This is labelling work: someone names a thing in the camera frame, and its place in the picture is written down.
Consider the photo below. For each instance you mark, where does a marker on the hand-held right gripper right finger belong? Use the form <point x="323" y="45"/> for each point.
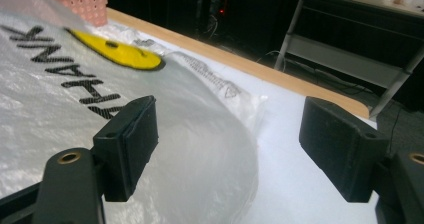
<point x="343" y="150"/>

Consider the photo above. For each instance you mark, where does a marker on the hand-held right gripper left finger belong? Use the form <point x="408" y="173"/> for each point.
<point x="128" y="147"/>

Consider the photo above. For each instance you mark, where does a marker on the clear smiley-face plastic bag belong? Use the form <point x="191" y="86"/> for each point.
<point x="200" y="150"/>

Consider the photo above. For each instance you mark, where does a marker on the pink plastic basket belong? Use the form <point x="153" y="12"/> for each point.
<point x="90" y="4"/>

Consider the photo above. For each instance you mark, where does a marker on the grey metal-frame desk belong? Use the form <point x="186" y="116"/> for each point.
<point x="343" y="59"/>

